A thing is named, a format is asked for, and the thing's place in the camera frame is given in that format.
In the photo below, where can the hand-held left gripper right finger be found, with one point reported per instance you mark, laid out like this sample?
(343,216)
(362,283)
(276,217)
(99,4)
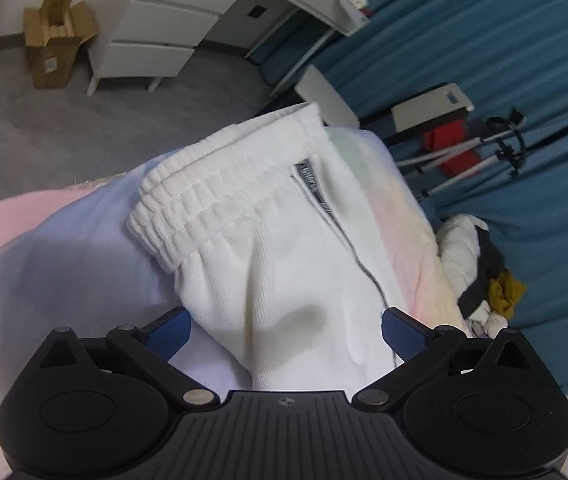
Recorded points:
(400,331)

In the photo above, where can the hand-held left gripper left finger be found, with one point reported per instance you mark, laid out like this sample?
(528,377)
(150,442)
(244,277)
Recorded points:
(169,332)

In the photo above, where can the white pants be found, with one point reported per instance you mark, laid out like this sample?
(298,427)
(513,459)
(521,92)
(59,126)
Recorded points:
(274,260)

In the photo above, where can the white crumpled cloth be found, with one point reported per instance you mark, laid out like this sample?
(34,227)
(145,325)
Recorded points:
(461,250)

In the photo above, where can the mustard yellow cloth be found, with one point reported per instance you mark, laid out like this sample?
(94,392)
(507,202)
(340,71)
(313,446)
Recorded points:
(506,295)

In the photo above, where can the black cloth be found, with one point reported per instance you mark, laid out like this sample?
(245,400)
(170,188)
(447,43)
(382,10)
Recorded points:
(489,260)

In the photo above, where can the pastel rainbow blanket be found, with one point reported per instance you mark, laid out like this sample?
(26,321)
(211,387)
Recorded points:
(64,270)

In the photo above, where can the red cloth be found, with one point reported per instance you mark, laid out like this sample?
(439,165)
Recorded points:
(446,145)

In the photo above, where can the white tripod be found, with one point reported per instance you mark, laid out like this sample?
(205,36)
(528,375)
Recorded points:
(484,152)

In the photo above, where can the white box device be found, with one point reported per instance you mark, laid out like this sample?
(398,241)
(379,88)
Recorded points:
(429,107)

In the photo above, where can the white flat panel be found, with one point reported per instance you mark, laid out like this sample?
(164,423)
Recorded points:
(326,95)

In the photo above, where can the blue curtain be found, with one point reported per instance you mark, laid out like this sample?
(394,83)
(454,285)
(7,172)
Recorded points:
(464,35)

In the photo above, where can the cardboard box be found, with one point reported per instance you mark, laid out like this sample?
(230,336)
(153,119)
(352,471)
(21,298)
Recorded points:
(54,50)

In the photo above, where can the white drawer cabinet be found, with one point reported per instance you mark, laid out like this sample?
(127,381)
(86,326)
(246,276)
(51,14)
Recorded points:
(159,25)

